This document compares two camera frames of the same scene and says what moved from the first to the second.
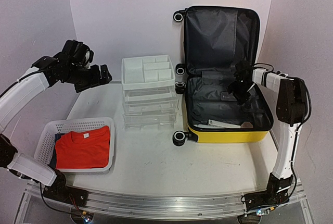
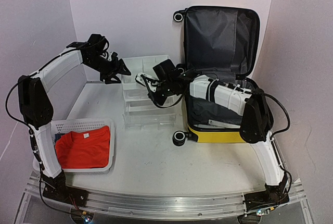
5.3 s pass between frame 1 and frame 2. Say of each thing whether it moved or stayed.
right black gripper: moved
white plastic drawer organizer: stayed
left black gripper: moved
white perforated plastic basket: stayed
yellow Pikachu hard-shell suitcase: stayed
